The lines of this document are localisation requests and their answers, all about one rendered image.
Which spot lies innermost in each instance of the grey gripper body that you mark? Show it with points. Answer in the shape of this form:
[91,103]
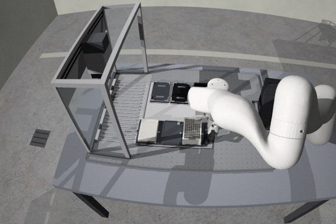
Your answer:
[212,126]

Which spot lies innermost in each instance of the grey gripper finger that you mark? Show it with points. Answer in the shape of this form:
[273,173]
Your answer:
[212,137]

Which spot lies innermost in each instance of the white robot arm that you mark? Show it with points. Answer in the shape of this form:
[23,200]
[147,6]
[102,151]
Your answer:
[300,112]

